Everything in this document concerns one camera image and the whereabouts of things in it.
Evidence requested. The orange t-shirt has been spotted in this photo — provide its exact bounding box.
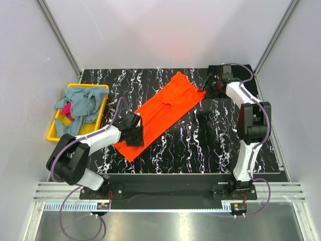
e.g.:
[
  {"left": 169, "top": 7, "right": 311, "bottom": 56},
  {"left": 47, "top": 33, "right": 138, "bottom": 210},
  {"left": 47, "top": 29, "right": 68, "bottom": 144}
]
[{"left": 114, "top": 72, "right": 205, "bottom": 162}]

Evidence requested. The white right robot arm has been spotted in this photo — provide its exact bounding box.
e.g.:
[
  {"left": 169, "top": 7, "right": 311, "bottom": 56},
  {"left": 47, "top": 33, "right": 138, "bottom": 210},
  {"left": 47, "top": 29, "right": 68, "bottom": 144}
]
[{"left": 202, "top": 77, "right": 271, "bottom": 199}]

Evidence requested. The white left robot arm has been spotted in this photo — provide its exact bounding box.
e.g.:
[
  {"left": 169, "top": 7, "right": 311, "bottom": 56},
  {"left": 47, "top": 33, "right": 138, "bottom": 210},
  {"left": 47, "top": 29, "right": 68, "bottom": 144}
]
[{"left": 46, "top": 125, "right": 143, "bottom": 199}]

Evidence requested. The folded black t-shirt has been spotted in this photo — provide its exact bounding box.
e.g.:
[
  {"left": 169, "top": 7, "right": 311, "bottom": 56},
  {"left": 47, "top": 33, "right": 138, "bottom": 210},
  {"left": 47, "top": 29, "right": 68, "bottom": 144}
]
[{"left": 207, "top": 64, "right": 259, "bottom": 97}]

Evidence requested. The yellow plastic bin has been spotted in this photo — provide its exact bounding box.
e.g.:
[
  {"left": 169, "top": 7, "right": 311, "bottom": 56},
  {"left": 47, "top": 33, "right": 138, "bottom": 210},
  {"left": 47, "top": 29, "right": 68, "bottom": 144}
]
[{"left": 47, "top": 84, "right": 109, "bottom": 142}]

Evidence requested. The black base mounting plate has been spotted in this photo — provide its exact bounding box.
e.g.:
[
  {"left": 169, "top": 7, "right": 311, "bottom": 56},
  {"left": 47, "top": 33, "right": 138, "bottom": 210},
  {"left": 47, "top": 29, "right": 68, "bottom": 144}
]
[{"left": 79, "top": 174, "right": 257, "bottom": 206}]

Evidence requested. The grey-blue crumpled t-shirt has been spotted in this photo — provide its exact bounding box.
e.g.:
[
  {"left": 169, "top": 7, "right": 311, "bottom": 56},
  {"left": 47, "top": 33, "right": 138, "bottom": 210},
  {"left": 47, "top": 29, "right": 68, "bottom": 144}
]
[{"left": 54, "top": 86, "right": 109, "bottom": 138}]

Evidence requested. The pink crumpled garment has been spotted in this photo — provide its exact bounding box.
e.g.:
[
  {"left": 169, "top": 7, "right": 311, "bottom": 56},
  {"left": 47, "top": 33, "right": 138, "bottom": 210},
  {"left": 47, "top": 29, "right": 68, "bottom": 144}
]
[{"left": 61, "top": 102, "right": 75, "bottom": 121}]

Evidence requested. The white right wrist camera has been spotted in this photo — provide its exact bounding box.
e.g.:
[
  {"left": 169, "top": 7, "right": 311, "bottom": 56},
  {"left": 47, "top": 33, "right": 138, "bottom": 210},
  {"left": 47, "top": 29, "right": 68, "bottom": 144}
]
[{"left": 217, "top": 64, "right": 233, "bottom": 80}]

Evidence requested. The aluminium frame rail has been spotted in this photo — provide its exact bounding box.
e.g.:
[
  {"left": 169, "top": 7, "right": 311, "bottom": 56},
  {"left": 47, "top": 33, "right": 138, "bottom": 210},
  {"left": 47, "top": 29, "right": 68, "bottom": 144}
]
[{"left": 44, "top": 201, "right": 232, "bottom": 213}]

